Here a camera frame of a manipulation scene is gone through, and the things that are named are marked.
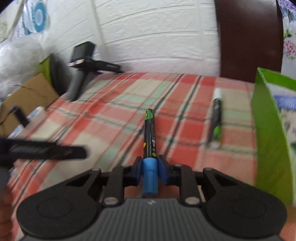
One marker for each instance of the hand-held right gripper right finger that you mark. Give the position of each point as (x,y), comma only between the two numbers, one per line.
(163,171)

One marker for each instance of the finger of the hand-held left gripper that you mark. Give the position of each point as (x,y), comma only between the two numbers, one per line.
(46,150)

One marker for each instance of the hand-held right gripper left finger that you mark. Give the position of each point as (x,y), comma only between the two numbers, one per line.
(138,171)

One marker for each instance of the black marker with blue cap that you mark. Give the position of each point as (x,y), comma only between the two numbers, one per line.
(149,139)

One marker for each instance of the large green carton box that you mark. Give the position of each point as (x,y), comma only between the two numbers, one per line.
(266,139)

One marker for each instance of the person's left hand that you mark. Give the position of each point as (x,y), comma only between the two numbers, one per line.
(4,215)

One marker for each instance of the black power adapter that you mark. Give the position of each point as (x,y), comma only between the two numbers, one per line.
(20,115)

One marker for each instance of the red plaid blanket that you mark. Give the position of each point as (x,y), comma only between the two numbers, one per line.
(111,120)

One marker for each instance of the brown cardboard box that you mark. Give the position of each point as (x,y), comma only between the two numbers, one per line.
(30,92)

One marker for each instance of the dark grey panel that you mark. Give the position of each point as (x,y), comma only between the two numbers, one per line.
(57,76)

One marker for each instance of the green packaging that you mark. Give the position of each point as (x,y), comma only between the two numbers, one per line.
(46,69)

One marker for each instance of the white plastic bag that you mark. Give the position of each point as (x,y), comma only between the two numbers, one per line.
(20,60)

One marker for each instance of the dark brown chair back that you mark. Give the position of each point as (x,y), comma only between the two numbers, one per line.
(249,39)

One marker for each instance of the floral cloth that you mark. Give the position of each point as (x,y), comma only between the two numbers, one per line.
(289,34)

